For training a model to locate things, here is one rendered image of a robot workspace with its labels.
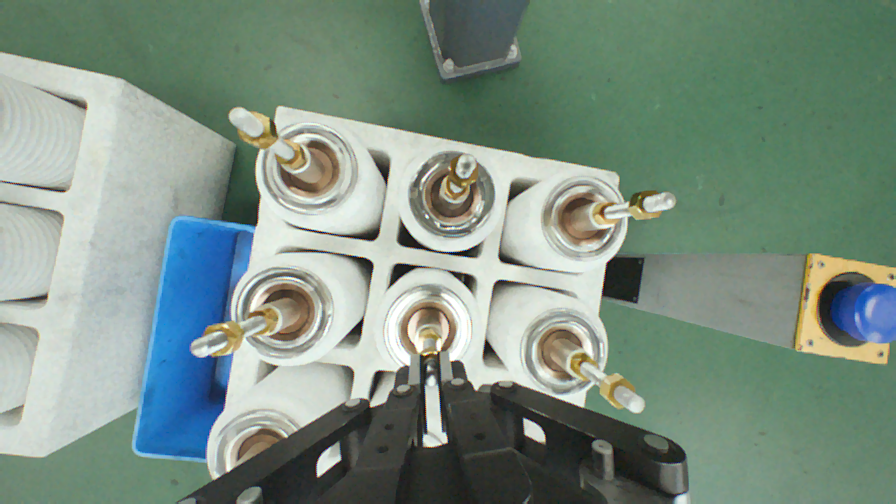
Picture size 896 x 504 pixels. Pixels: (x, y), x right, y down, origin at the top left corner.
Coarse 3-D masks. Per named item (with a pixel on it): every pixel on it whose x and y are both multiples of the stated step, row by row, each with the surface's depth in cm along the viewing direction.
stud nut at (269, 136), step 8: (256, 112) 15; (264, 120) 16; (264, 128) 16; (272, 128) 16; (240, 136) 15; (248, 136) 15; (264, 136) 16; (272, 136) 16; (256, 144) 16; (264, 144) 16; (272, 144) 16
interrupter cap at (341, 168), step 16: (288, 128) 23; (304, 128) 23; (320, 128) 23; (304, 144) 23; (320, 144) 23; (336, 144) 23; (272, 160) 23; (336, 160) 23; (352, 160) 23; (272, 176) 23; (288, 176) 23; (336, 176) 23; (352, 176) 23; (272, 192) 23; (288, 192) 23; (304, 192) 23; (320, 192) 23; (336, 192) 23; (352, 192) 23; (288, 208) 23; (304, 208) 23; (320, 208) 23; (336, 208) 23
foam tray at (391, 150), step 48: (384, 144) 31; (432, 144) 31; (288, 240) 30; (336, 240) 30; (384, 240) 31; (384, 288) 31; (480, 288) 32; (576, 288) 32; (480, 336) 31; (240, 384) 29; (480, 384) 31
